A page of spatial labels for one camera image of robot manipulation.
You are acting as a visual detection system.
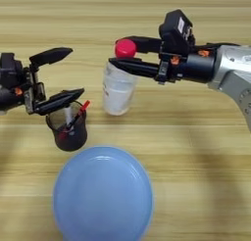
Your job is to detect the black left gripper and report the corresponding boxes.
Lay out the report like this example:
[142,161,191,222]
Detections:
[0,47,85,117]

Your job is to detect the white marker with black cap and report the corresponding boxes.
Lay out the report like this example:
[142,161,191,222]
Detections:
[63,106,75,128]

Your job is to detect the small black box left gripper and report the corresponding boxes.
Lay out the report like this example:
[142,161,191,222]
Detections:
[0,52,25,88]

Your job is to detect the clear bottle with red cap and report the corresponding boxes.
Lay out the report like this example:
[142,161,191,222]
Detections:
[102,38,140,117]

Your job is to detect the black pen with red cap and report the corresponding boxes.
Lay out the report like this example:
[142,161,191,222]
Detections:
[58,100,91,138]

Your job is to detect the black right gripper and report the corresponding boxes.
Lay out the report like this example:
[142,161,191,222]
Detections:
[108,35,217,83]

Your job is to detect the dark translucent pen cup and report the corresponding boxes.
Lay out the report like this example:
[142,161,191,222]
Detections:
[45,100,89,152]

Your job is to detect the blue round plate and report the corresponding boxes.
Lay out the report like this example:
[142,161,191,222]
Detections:
[52,145,155,241]

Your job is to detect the small black box gripper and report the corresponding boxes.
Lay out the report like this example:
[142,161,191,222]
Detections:
[159,9,196,55]
[0,52,25,88]

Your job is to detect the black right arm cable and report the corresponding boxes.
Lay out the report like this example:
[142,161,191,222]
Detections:
[195,41,241,53]

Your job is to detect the small black box right gripper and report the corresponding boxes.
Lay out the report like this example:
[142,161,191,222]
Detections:
[159,9,196,55]

